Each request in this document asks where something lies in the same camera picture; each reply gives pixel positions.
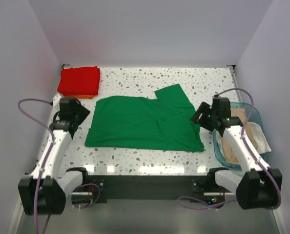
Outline folded orange t shirt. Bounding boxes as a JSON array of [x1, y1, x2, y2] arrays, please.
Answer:
[[74, 95, 94, 99]]

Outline green t shirt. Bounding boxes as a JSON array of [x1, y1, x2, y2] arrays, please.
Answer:
[[84, 84, 204, 153]]

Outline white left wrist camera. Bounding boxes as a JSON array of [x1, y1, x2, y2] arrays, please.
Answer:
[[52, 94, 62, 108]]

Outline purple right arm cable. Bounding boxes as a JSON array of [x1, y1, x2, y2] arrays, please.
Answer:
[[178, 88, 282, 212]]

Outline white t shirt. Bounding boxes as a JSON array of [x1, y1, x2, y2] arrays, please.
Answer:
[[249, 122, 272, 154]]

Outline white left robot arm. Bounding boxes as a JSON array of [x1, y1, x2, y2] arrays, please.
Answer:
[[18, 97, 90, 215]]

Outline folded red t shirt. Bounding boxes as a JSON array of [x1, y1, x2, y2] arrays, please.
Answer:
[[57, 66, 101, 96]]

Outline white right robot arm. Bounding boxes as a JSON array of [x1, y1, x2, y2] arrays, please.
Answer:
[[190, 96, 282, 210]]

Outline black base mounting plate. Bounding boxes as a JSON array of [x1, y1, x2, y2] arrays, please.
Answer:
[[62, 174, 230, 210]]

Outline beige t shirt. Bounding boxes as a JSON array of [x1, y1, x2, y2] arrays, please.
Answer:
[[216, 108, 258, 165]]

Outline clear blue plastic bin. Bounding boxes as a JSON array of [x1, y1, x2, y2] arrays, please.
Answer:
[[213, 102, 270, 170]]

